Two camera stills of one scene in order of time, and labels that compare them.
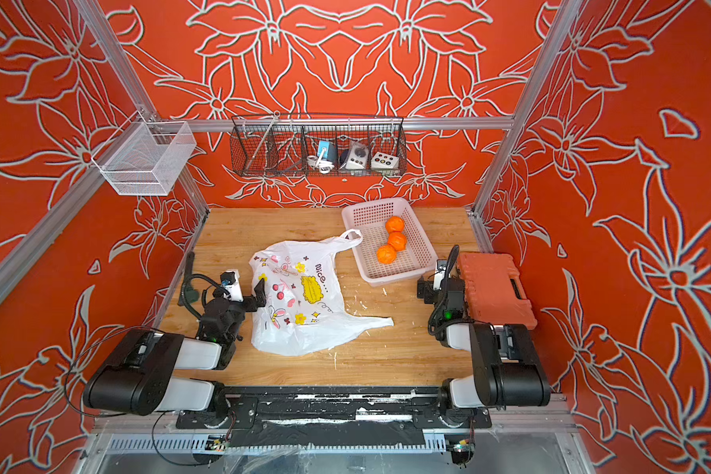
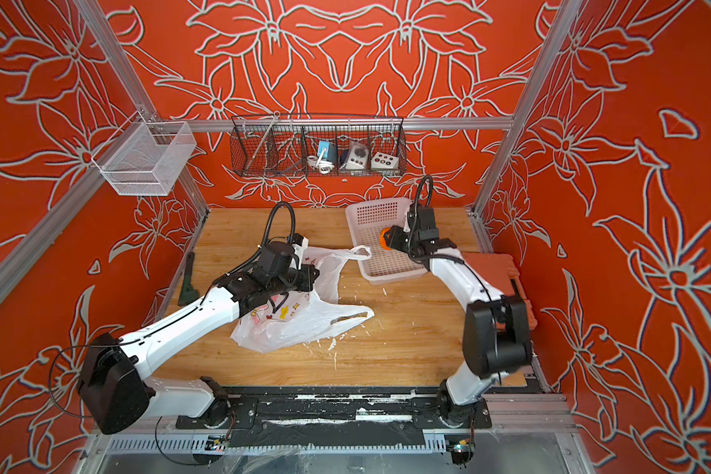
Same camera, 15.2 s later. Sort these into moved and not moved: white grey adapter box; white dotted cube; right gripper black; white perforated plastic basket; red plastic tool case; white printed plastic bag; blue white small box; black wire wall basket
Moved: right gripper black; white printed plastic bag
Not moved: white dotted cube; white grey adapter box; blue white small box; white perforated plastic basket; red plastic tool case; black wire wall basket
